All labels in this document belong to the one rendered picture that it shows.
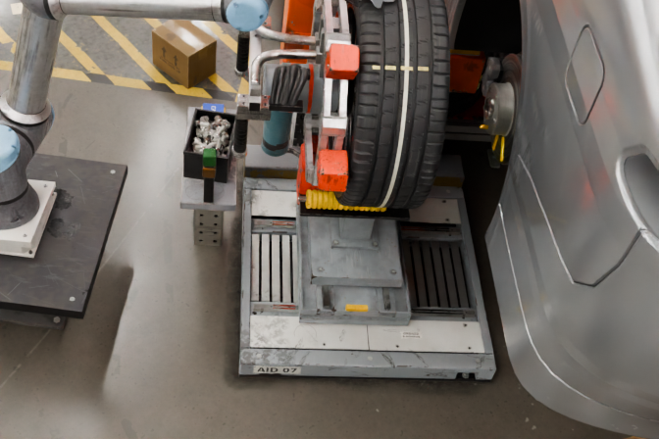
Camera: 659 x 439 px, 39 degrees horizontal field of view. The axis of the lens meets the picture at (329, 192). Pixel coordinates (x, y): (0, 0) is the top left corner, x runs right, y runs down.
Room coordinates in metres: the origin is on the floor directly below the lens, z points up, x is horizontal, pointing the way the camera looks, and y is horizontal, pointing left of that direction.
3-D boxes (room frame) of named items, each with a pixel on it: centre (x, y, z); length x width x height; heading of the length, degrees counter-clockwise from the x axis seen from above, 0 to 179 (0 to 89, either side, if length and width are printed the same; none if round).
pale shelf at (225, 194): (2.05, 0.40, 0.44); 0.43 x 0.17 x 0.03; 10
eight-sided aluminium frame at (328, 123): (2.00, 0.06, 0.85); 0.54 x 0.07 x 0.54; 10
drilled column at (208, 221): (2.08, 0.40, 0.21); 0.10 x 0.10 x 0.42; 10
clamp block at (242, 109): (1.79, 0.24, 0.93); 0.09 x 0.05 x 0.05; 100
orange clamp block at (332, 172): (1.69, 0.00, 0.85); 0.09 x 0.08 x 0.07; 10
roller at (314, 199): (1.90, -0.06, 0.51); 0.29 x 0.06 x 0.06; 100
